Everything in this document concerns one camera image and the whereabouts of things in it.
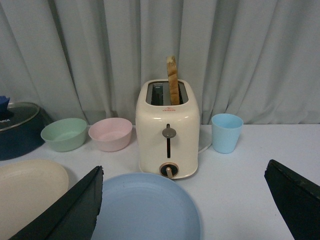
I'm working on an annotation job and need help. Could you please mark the light blue plate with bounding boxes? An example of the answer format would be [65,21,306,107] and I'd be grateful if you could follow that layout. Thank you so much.
[92,173,202,240]

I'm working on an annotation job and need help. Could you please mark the dark blue saucepan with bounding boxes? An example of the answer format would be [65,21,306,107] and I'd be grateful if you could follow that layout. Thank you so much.
[0,108,53,161]

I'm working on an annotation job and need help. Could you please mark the glass pot lid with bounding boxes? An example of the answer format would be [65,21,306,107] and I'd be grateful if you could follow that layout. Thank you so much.
[0,95,40,132]

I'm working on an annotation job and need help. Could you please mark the bread slice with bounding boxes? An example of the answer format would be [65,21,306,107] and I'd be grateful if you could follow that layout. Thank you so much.
[166,55,180,106]

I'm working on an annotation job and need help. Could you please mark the cream plate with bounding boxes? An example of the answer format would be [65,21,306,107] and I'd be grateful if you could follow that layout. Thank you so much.
[0,159,69,240]

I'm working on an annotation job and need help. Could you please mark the green bowl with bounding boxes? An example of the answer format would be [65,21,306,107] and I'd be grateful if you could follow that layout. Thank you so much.
[40,118,87,152]

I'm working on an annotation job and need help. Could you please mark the light blue cup right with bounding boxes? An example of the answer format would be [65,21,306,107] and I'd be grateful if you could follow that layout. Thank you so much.
[211,113,244,154]

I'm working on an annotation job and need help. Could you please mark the cream toaster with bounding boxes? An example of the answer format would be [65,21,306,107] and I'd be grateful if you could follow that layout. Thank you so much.
[135,79,200,179]

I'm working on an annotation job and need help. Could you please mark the grey curtain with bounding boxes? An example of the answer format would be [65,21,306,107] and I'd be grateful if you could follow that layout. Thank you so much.
[0,0,320,124]

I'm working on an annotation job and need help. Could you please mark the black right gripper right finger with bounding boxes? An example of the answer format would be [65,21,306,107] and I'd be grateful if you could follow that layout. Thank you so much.
[264,159,320,240]

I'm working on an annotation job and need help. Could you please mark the pink bowl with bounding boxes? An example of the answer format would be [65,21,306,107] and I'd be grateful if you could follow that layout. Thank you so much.
[88,117,133,152]

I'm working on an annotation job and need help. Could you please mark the white toaster cable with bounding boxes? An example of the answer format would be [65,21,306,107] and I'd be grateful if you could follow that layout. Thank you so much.
[198,139,213,153]

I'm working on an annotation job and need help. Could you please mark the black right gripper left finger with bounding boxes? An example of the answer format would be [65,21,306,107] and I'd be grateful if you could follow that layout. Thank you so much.
[11,166,104,240]

